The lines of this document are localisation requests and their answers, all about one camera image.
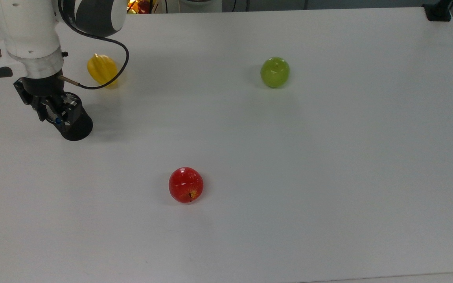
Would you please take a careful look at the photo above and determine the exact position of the yellow toy starfruit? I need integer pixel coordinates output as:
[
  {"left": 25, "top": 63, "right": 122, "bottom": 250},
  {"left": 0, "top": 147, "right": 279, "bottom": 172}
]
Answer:
[{"left": 87, "top": 53, "right": 119, "bottom": 86}]

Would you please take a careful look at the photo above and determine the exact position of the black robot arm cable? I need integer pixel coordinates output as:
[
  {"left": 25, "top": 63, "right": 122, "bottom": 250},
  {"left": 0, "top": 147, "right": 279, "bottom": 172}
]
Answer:
[{"left": 57, "top": 0, "right": 129, "bottom": 90}]

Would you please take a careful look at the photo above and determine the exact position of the green toy apple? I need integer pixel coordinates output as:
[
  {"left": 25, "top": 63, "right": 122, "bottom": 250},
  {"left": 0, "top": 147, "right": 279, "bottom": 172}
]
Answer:
[{"left": 260, "top": 57, "right": 291, "bottom": 88}]

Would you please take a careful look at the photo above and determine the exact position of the black clamp block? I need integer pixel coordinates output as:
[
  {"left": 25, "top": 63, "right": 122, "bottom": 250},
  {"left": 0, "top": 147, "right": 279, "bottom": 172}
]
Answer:
[{"left": 422, "top": 0, "right": 453, "bottom": 22}]

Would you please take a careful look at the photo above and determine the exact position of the red toy apple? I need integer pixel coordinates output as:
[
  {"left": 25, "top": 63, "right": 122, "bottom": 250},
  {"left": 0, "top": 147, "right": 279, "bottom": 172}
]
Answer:
[{"left": 168, "top": 167, "right": 204, "bottom": 204}]

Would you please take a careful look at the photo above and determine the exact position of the colourful toy fruit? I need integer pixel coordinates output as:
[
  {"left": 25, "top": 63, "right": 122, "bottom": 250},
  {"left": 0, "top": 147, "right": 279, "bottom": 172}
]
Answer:
[{"left": 127, "top": 0, "right": 158, "bottom": 15}]

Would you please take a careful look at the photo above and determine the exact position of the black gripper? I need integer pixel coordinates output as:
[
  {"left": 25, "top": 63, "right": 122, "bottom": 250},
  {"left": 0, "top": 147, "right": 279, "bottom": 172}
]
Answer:
[{"left": 13, "top": 75, "right": 82, "bottom": 126}]

